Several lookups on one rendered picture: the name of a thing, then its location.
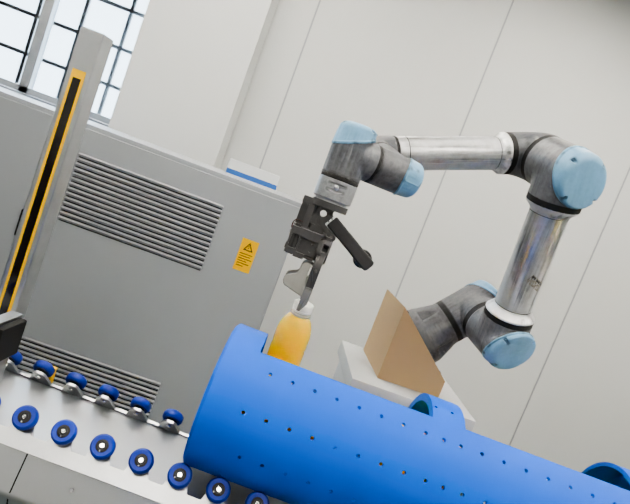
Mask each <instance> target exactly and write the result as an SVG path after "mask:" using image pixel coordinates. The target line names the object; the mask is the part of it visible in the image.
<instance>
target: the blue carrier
mask: <svg viewBox="0 0 630 504"><path fill-rule="evenodd" d="M267 338H268V334H267V333H265V332H262V331H259V330H257V329H254V328H251V327H249V326H246V325H243V324H239V325H237V326H236V327H235V328H234V330H233V331H232V333H231V335H230V337H229V339H228V341H227V343H226V345H225V347H224V349H223V351H222V353H221V355H220V357H219V359H218V362H217V364H216V366H215V368H214V371H213V373H212V375H211V378H210V380H209V383H208V385H207V388H206V390H205V392H204V395H203V398H202V400H201V403H200V405H199V408H198V411H197V413H196V416H195V419H194V421H193V424H192V427H191V430H190V433H189V436H188V439H187V443H186V446H185V450H184V454H183V462H184V463H186V464H188V465H189V466H190V467H193V468H196V469H198V470H201V471H204V472H206V473H209V474H212V475H214V476H217V477H223V478H226V479H227V480H228V481H230V482H233V483H236V484H238V485H241V486H244V487H246V488H249V489H252V490H254V491H261V492H263V493H265V494H266V495H268V496H270V497H273V498H276V499H278V500H281V501H284V502H286V503H289V504H483V502H484V501H485V504H630V470H629V469H626V468H624V467H621V466H618V465H616V464H613V463H609V462H599V463H595V464H593V465H591V466H589V467H587V468H586V469H585V470H584V471H582V472H581V473H580V472H578V471H575V470H572V469H570V468H567V467H565V466H562V465H559V464H557V463H554V462H551V461H549V460H546V459H543V458H541V457H538V456H535V455H533V454H530V453H527V452H525V451H522V450H519V449H517V448H514V447H511V446H509V445H506V444H503V443H501V442H498V441H495V440H493V439H490V438H487V437H485V436H482V435H479V434H477V433H474V432H471V431H469V430H466V427H465V419H464V415H463V412H462V410H461V409H460V407H459V406H458V405H456V404H453V403H451V402H448V401H445V400H443V399H440V398H438V397H435V396H432V395H430V394H427V393H422V394H420V395H418V396H417V397H416V398H415V399H414V400H413V401H412V403H411V404H410V405H409V407H405V406H402V405H400V404H397V403H394V402H392V401H389V400H386V399H384V398H381V397H378V396H376V395H373V394H370V393H368V392H365V391H362V390H360V389H357V388H354V387H352V386H349V385H346V384H344V383H341V382H338V381H336V380H333V379H330V378H328V377H325V376H323V375H320V374H317V373H315V372H312V371H309V370H307V369H304V368H301V367H299V366H296V365H293V364H291V363H288V362H285V361H283V360H280V359H277V358H275V357H272V356H269V355H267V354H264V353H262V352H263V349H264V347H265V344H266V341H267ZM269 375H271V376H269ZM291 383H293V384H291ZM241 411H245V414H242V413H241ZM265 419H267V420H268V422H267V423H266V422H264V420H265ZM402 425H404V426H402ZM288 428H291V431H288V430H287V429H288ZM424 433H425V434H426V435H425V434H424ZM311 436H313V437H314V439H313V440H311V439H310V437H311ZM443 440H444V442H443ZM459 446H460V447H461V448H460V447H459ZM380 462H382V465H379V463H380ZM403 471H405V473H404V474H402V472H403ZM424 479H426V482H424ZM442 486H444V488H443V489H441V487H442ZM569 488H570V489H569ZM461 493H463V495H462V496H460V494H461ZM591 496H592V497H591Z"/></svg>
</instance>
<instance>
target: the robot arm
mask: <svg viewBox="0 0 630 504"><path fill-rule="evenodd" d="M331 143H332V144H331V147H330V149H329V152H328V155H327V158H326V160H325V163H324V166H323V168H322V171H321V174H320V176H319V179H318V181H317V184H316V187H315V189H314V192H313V193H314V194H315V195H316V196H314V197H310V196H308V195H304V198H303V201H302V205H301V207H300V210H299V213H298V215H297V218H296V219H295V220H296V221H295V220H294V221H295V222H294V221H293V222H292V225H291V229H290V232H289V237H288V240H287V241H286V243H285V246H284V247H285V248H284V251H286V252H287V253H289V254H293V255H292V256H294V257H297V258H299V259H303V258H304V259H306V260H304V261H303V262H302V264H301V266H300V268H299V269H296V270H288V271H287V272H286V275H285V276H284V278H283V283H284V285H285V286H287V287H288V288H289V289H291V290H292V291H294V292H295V293H296V294H298V295H299V296H300V297H301V298H300V301H299V304H298V306H297V309H296V310H297V311H300V310H301V309H302V308H303V307H305V306H306V305H307V303H308V301H309V298H310V296H311V293H312V290H313V288H314V285H315V283H316V280H317V278H318V275H319V272H320V270H321V267H322V264H325V262H326V259H327V257H328V254H329V252H330V249H331V246H332V244H333V241H335V239H336V237H337V239H338V240H339V241H340V242H341V244H342V245H343V246H344V247H345V249H346V250H347V251H348V252H349V253H350V255H351V256H352V257H353V258H352V259H353V263H354V265H355V266H356V267H358V268H360V269H361V268H362V269H363V270H364V271H366V270H368V269H369V268H370V267H372V266H373V264H374V262H373V261H372V256H371V254H370V252H369V251H367V250H364V249H363V248H362V247H361V246H360V245H359V243H358V242H357V241H356V240H355V238H354V237H353V236H352V235H351V233H350V232H349V231H348V230H347V229H346V227H345V226H344V225H343V224H342V222H341V221H340V220H339V219H338V218H337V217H336V218H335V219H333V217H334V216H333V213H334V212H337V213H340V214H343V215H346V213H347V211H348V209H346V207H350V206H351V203H352V201H353V198H354V195H355V193H356V190H357V188H358V184H359V183H360V180H361V181H364V182H366V183H368V184H371V185H373V186H376V187H378V188H381V189H383V190H386V191H388V192H391V193H392V194H393V195H395V194H396V195H399V196H402V197H405V198H408V197H411V196H413V195H414V194H415V193H416V192H417V191H418V190H419V188H420V186H421V184H422V182H423V179H424V170H493V172H495V173H496V174H507V175H512V176H516V177H518V178H521V179H523V180H525V181H527V182H528V183H530V187H529V189H528V192H527V195H526V200H527V202H528V204H529V206H530V207H529V210H528V213H527V215H526V218H525V221H524V223H523V226H522V229H521V231H520V234H519V237H518V239H517V242H516V244H515V247H514V250H513V252H512V255H511V258H510V260H509V263H508V266H507V268H506V271H505V274H504V276H503V279H502V282H501V284H500V287H499V289H498V291H497V289H496V288H495V287H494V286H492V285H491V284H490V283H488V282H486V281H484V280H477V281H475V282H473V283H470V284H467V285H466V286H465V287H463V288H462V289H460V290H458V291H456V292H454V293H452V294H451V295H449V296H447V297H445V298H443V299H442V300H440V301H438V302H436V303H434V304H432V305H429V306H424V307H419V308H414V309H410V310H408V312H409V315H410V317H411V319H412V321H413V323H414V324H415V326H416V328H417V330H418V332H419V334H420V336H421V337H422V339H423V341H424V343H425V345H426V347H427V349H428V351H429V352H430V354H431V356H432V358H433V360H434V362H437V361H439V360H440V359H441V358H442V357H443V356H444V355H445V354H446V353H447V352H448V351H449V350H450V349H451V348H452V346H453V345H454V344H456V343H457V342H459V341H461V340H462V339H464V338H466V337H468V338H469V340H470V341H471V342H472V343H473V344H474V346H475V347H476V348H477V349H478V350H479V352H480V353H481V354H482V356H483V358H484V359H485V360H487V361H488V362H489V363H490V364H491V365H492V366H493V367H495V368H498V369H511V368H515V367H517V366H519V365H520V364H523V363H524V362H526V361H527V360H528V359H529V358H530V357H531V356H532V354H533V353H534V351H535V348H536V342H535V340H534V337H533V336H532V335H531V334H530V332H531V329H532V327H533V325H534V322H535V317H534V316H533V314H532V312H531V311H532V309H533V306H534V304H535V302H536V299H537V297H538V294H539V292H540V289H541V287H542V285H543V282H544V280H545V277H546V275H547V272H548V270H549V268H550V265H551V263H552V260H553V258H554V256H555V253H556V251H557V248H558V246H559V243H560V241H561V239H562V236H563V234H564V231H565V229H566V226H567V224H568V222H569V219H571V218H573V217H575V216H578V215H579V214H580V212H581V210H582V209H584V208H587V207H589V206H590V205H592V204H593V201H597V200H598V198H599V197H600V196H601V194H602V192H603V190H604V188H605V185H606V180H607V172H606V167H605V165H604V163H603V161H602V159H601V158H600V157H599V156H598V155H596V154H595V153H593V152H591V151H590V150H589V149H587V148H585V147H583V146H578V145H576V144H574V143H571V142H569V141H567V140H564V139H562V138H560V137H558V136H556V135H553V134H549V133H543V132H499V133H497V134H496V135H495V136H389V135H378V134H377V133H376V131H375V130H373V129H371V128H370V127H367V126H365V125H363V124H360V123H357V122H353V121H348V120H346V121H343V122H341V123H340V125H339V127H338V129H337V131H336V133H335V135H334V138H333V140H332V141H331ZM322 210H324V211H326V213H327V215H326V216H321V214H320V212H321V211H322ZM330 219H331V220H332V221H331V222H330V221H329V220H330ZM327 222H328V225H326V224H325V223H327ZM329 222H330V223H329ZM293 223H294V224H293ZM332 232H333V233H332ZM335 236H336V237H335ZM313 261H314V263H313ZM310 268H311V270H310V273H309V274H308V272H309V269H310Z"/></svg>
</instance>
